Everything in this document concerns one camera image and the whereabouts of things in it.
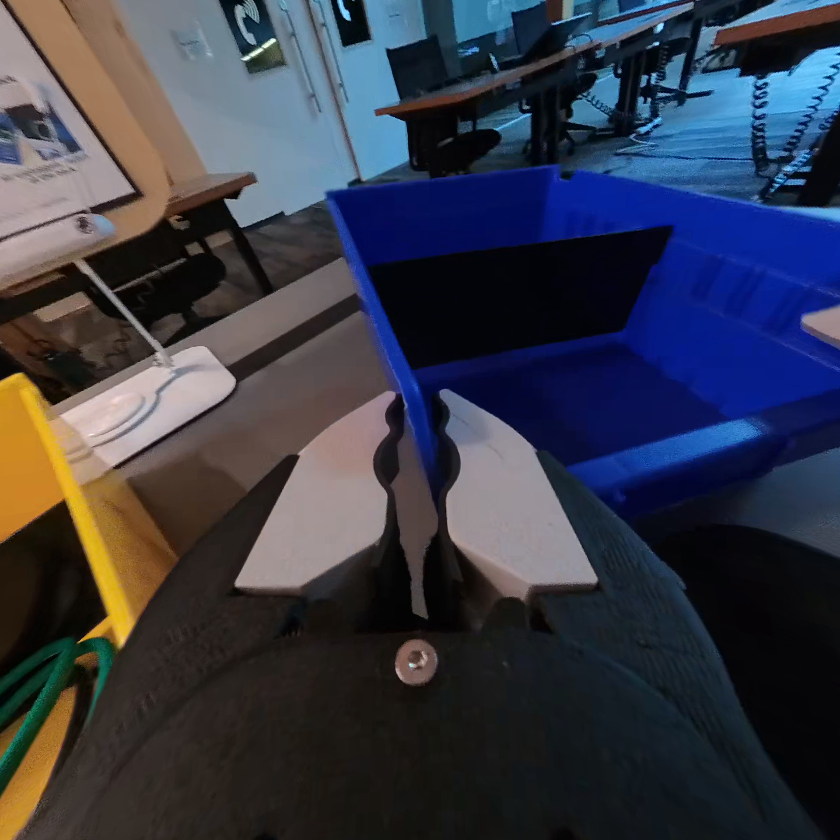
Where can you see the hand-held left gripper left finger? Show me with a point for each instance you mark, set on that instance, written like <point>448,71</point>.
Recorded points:
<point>321,512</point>

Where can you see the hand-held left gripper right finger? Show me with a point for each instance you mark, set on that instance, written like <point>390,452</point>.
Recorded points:
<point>512,518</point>

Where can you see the yellow plastic bin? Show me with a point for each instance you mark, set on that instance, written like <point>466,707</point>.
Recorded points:
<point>39,459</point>

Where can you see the large blue plastic bin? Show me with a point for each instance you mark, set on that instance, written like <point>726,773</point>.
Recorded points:
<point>735,275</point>

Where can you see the white poster stand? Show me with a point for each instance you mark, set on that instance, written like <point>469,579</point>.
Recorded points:
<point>190,380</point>

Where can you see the black oval pad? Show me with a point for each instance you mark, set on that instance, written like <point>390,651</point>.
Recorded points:
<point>774,656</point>

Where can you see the white door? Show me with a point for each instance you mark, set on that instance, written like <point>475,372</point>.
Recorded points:
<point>295,144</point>

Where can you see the black office chair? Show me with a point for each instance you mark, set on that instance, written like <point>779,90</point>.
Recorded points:
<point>420,65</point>
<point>571,92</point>

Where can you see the black laptop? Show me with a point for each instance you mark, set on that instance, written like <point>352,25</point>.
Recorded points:
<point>544,33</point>

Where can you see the dark wall sign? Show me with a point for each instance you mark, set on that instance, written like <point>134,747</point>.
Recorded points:
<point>253,33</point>
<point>351,23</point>

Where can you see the white wall paper notice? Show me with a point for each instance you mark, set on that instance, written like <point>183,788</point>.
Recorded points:
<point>191,43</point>

